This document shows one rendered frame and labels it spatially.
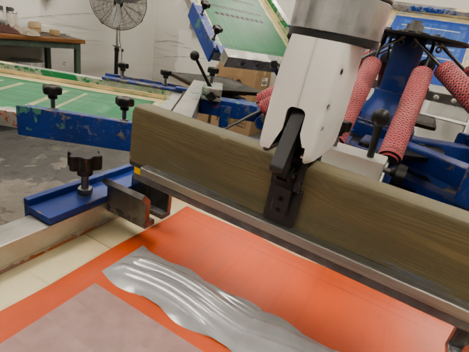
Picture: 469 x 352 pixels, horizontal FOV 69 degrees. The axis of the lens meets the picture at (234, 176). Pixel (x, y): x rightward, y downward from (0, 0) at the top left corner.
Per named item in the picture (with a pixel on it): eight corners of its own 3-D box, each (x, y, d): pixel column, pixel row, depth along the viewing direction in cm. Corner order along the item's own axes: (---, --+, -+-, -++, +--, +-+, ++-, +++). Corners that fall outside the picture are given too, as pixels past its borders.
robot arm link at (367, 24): (317, 2, 33) (309, 33, 35) (284, -17, 26) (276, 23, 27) (397, 14, 31) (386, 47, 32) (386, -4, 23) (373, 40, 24)
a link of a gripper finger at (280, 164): (308, 80, 29) (306, 128, 33) (266, 142, 25) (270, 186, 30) (322, 84, 28) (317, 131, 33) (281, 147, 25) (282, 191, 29)
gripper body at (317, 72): (311, 23, 34) (285, 131, 38) (271, 8, 26) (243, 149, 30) (389, 36, 31) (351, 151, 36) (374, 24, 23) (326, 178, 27)
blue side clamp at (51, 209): (51, 260, 43) (49, 211, 40) (26, 244, 45) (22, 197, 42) (192, 188, 68) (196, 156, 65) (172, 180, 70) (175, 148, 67)
